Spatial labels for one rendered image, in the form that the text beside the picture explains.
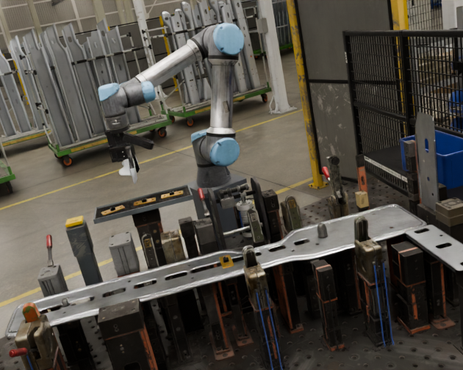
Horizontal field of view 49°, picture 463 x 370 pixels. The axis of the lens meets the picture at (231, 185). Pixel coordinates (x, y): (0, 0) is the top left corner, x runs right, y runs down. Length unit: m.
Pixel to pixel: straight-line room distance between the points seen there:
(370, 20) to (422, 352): 2.82
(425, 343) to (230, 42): 1.22
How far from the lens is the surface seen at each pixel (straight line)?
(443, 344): 1.75
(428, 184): 1.86
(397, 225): 1.78
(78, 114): 8.42
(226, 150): 1.96
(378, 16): 3.99
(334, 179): 1.88
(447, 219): 1.75
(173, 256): 1.80
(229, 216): 2.16
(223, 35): 1.94
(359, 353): 1.72
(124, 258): 1.79
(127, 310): 1.53
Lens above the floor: 1.77
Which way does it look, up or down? 19 degrees down
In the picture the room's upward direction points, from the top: 12 degrees counter-clockwise
